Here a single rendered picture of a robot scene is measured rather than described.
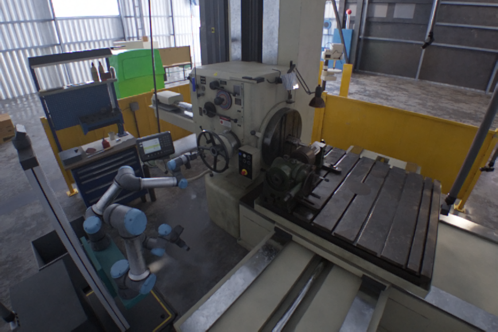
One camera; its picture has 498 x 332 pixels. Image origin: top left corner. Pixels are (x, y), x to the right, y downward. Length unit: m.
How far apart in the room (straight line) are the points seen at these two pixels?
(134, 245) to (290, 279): 1.04
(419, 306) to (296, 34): 2.35
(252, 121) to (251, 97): 0.20
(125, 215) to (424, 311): 2.06
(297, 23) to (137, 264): 2.13
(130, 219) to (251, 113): 1.12
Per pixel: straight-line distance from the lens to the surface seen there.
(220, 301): 1.66
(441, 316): 2.23
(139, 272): 1.45
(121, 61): 5.55
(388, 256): 1.71
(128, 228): 1.22
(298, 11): 2.26
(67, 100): 3.33
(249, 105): 1.79
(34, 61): 3.04
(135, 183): 1.76
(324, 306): 1.73
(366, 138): 4.09
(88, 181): 3.13
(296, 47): 2.25
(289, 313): 1.67
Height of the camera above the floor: 2.21
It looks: 27 degrees down
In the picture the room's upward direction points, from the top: straight up
